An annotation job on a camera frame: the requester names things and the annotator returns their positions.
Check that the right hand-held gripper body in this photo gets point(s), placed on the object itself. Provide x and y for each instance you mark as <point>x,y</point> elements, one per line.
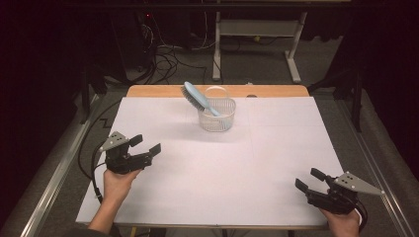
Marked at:
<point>339,199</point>

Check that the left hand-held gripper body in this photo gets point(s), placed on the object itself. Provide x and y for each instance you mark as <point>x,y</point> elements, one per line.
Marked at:
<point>123,161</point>

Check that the light blue hairbrush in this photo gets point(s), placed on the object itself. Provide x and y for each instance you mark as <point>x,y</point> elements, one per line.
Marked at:
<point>197,97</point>

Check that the white plastic mesh basket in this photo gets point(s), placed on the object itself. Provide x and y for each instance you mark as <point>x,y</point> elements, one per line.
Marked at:
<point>219,120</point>

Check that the person's left hand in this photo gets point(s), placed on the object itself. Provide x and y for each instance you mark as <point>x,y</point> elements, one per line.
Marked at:
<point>118,186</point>

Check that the person's right hand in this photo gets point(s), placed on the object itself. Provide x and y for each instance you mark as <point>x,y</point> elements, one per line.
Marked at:
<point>342,225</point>

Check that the white table cover sheet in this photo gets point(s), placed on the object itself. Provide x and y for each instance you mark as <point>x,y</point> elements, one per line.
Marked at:
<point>204,177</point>

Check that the black stand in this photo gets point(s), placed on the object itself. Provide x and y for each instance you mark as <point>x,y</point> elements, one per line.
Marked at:
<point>355,95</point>
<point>90,85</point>

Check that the metal floor rail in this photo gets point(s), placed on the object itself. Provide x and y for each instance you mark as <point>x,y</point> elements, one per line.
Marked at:
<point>378,158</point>
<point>56,174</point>

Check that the white metal desk frame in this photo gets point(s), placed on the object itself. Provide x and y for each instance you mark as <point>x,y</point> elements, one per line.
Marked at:
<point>257,28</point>

